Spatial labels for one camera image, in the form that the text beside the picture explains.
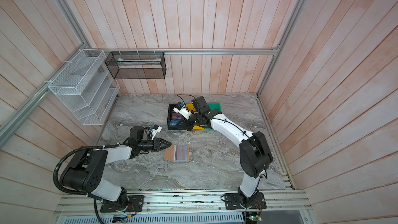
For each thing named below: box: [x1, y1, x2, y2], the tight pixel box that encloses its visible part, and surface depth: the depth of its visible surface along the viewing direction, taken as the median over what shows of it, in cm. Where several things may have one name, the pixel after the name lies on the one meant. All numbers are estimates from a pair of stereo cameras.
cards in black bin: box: [169, 112, 183, 126], surface depth 106 cm
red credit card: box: [175, 145, 189, 162], surface depth 91 cm
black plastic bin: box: [167, 103, 188, 131], surface depth 103 cm
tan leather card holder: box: [163, 144, 193, 163], surface depth 90 cm
